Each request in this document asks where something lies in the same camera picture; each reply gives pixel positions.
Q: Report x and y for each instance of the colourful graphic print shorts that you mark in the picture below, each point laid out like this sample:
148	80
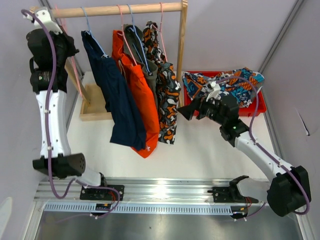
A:
243	84

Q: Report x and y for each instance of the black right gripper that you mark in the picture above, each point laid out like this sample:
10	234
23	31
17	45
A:
198	103

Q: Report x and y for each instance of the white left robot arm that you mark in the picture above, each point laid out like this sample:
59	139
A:
49	83

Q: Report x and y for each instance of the wooden clothes rack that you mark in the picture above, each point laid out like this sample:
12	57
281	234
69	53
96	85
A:
92	107

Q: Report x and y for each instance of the orange black camouflage shorts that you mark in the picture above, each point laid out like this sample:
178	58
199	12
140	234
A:
167	88

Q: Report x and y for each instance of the olive grey shorts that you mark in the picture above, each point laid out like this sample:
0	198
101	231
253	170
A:
134	47

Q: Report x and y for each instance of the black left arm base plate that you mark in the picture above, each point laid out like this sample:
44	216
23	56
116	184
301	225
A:
93	194

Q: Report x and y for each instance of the white slotted cable duct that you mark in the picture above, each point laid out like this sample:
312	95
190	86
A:
219	210

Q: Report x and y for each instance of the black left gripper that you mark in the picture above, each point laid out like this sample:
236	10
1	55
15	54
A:
70	41

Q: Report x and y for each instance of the navy blue shorts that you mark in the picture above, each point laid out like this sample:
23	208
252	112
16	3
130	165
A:
128	129

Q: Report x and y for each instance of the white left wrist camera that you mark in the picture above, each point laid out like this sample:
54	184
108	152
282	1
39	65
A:
45	16

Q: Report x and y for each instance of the light blue hanger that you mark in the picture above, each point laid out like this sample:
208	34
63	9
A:
89	31
140	49

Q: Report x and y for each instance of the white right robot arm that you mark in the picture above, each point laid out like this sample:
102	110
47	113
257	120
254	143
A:
288	187

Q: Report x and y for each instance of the red plastic tray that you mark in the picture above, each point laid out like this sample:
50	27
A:
257	105

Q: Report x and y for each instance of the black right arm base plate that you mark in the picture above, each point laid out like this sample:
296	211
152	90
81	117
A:
223	194

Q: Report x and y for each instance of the aluminium mounting rail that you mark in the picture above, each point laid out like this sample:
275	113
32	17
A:
142	190

